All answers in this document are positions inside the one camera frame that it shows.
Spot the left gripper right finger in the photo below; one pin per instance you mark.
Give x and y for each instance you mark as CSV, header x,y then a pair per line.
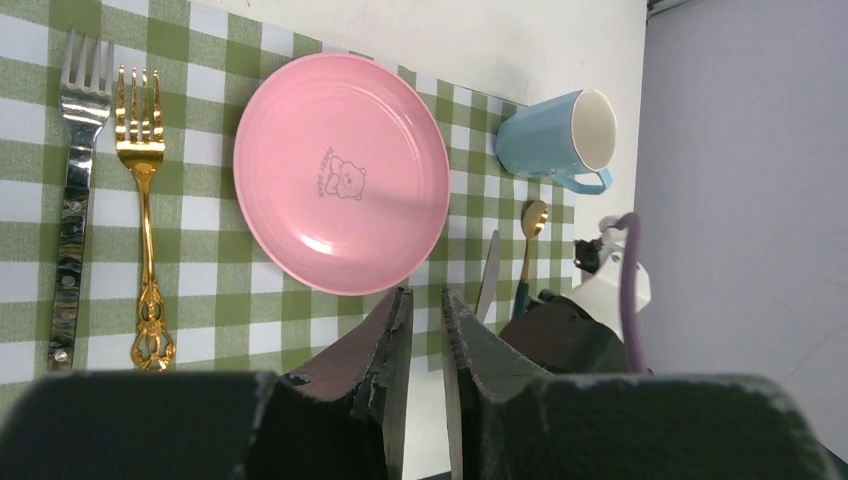
x,y
497,401

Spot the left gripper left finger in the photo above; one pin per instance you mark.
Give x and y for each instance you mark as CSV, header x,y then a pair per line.
x,y
355,393

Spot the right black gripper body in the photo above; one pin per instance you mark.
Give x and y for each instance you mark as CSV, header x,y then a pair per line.
x,y
561,337

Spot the silver knife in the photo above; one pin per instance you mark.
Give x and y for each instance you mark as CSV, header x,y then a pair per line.
x,y
490,278

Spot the gold spoon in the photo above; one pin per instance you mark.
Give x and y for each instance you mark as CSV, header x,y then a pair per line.
x,y
534,219

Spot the light blue mug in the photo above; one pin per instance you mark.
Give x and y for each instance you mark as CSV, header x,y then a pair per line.
x,y
570,139

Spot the pink plate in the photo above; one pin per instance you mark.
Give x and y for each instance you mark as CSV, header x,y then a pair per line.
x,y
341,174

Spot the gold fork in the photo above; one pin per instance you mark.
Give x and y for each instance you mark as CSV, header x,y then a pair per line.
x,y
140,145

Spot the green checkered cloth napkin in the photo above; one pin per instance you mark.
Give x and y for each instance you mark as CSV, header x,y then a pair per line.
x,y
228,306

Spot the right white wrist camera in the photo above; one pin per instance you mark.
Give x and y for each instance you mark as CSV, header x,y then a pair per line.
x,y
600,263

